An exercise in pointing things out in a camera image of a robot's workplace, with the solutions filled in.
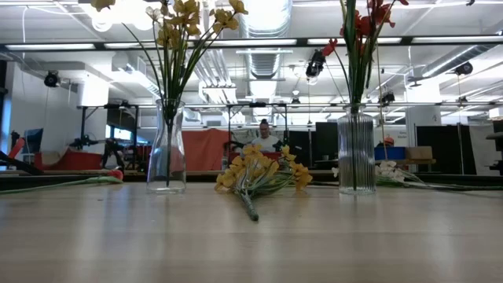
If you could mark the short yellow flower bunch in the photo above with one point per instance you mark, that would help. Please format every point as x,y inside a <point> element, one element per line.
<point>255,169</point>

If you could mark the ribbed clear glass vase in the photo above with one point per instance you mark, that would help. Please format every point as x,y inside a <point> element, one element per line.
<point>347,157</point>

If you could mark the long-stemmed yellow flower bunch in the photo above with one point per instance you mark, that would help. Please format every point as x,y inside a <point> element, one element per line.
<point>171,78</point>

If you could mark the red flower bunch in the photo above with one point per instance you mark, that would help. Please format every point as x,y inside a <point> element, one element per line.
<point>358,70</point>

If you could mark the white flower bunch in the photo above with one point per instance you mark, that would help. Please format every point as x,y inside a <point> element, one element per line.
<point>387,169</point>

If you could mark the red tulip stem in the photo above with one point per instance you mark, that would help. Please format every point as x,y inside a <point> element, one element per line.
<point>116,174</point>

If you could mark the background black robot arm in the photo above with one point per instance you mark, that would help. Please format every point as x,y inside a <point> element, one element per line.
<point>112,151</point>

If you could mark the smooth clear glass vase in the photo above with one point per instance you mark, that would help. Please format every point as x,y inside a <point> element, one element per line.
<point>157,165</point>

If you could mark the person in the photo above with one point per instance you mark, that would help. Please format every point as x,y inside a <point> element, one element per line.
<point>265,143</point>

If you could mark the orange cloth panel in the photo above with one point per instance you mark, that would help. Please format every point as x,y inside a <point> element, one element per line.
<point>204,149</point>

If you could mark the black overhead light bar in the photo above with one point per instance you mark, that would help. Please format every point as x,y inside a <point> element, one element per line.
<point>302,41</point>

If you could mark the blue plastic bin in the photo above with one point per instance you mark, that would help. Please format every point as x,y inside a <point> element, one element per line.
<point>395,153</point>

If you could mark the wooden background shelf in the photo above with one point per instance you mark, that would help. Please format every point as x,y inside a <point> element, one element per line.
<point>416,161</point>

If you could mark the cardboard box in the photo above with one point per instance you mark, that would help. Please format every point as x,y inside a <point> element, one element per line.
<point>419,153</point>

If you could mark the black partition panel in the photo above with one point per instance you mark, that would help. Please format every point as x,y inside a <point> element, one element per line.
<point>444,149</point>

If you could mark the blue background monitor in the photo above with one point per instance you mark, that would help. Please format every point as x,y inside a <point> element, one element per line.
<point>34,139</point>

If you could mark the black equipment stand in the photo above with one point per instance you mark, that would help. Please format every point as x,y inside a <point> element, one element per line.
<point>498,137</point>

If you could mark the black background rig frame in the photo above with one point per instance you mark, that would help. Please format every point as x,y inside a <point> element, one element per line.
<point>230,126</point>
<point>83,129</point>

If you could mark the black hanging ceiling camera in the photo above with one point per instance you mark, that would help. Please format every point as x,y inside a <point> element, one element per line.
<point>387,97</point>
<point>463,68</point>
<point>315,63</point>
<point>51,79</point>

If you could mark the black aluminium table frame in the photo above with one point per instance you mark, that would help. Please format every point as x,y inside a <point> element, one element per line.
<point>452,178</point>

